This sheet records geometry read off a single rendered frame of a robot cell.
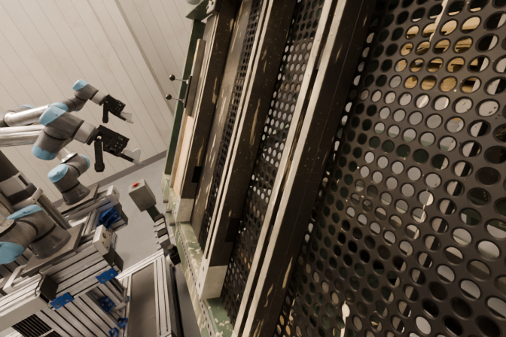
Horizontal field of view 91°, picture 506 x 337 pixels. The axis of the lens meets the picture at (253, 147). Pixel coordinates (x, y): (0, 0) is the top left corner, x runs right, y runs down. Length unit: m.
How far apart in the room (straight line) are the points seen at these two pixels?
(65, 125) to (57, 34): 3.96
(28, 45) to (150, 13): 1.78
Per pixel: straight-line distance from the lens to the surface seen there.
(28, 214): 1.49
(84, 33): 4.91
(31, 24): 5.06
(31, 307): 1.58
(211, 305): 0.98
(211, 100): 1.21
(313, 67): 0.52
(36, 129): 1.28
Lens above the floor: 1.65
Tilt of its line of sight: 25 degrees down
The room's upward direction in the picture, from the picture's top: 21 degrees counter-clockwise
